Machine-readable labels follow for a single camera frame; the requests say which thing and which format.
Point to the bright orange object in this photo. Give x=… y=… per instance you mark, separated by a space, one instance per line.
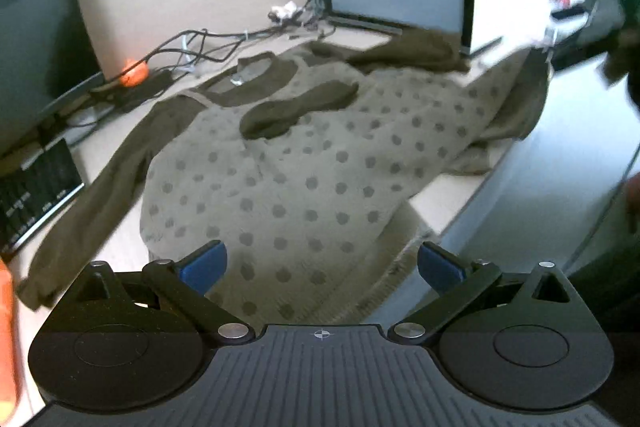
x=7 y=337

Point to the crumpled white paper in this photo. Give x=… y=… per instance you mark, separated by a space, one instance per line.
x=282 y=11

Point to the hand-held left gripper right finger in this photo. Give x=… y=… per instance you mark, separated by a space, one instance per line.
x=440 y=264

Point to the olive polka-dot knit sweater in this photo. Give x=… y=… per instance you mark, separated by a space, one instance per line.
x=300 y=167

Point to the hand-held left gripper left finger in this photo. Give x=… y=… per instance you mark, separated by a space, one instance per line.
x=205 y=264

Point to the black keyboard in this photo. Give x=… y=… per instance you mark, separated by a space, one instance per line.
x=37 y=192

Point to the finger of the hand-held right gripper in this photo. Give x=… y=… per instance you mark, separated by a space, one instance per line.
x=569 y=14

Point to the grey monitor with stand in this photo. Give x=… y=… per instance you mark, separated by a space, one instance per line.
x=35 y=7

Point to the black power adapter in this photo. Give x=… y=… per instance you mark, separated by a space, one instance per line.
x=142 y=89

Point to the orange round toy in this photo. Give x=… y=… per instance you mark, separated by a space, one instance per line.
x=134 y=73

